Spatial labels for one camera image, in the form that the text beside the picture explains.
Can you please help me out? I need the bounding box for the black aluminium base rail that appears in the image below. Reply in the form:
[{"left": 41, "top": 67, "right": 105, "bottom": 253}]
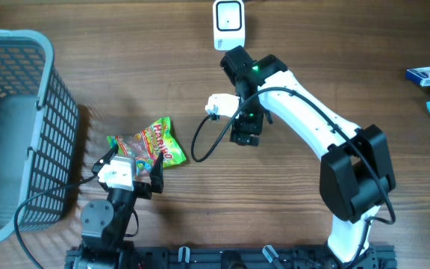
[{"left": 64, "top": 245, "right": 398, "bottom": 269}]

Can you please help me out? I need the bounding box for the Haribo gummy candy bag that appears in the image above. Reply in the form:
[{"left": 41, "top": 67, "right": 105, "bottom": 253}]
[{"left": 107, "top": 117, "right": 187, "bottom": 177}]

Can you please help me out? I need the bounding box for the black left camera cable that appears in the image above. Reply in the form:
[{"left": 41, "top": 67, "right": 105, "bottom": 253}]
[{"left": 13, "top": 173, "right": 100, "bottom": 269}]

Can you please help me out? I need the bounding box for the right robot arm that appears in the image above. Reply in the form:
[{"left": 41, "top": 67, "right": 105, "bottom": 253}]
[{"left": 217, "top": 46, "right": 396, "bottom": 268}]

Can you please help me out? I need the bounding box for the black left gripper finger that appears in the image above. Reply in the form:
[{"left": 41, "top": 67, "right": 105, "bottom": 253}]
[
  {"left": 149, "top": 152, "right": 164, "bottom": 194},
  {"left": 92, "top": 144, "right": 119, "bottom": 174}
]

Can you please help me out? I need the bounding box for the grey plastic shopping basket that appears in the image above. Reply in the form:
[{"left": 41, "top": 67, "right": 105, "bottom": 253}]
[{"left": 0, "top": 29, "right": 80, "bottom": 242}]

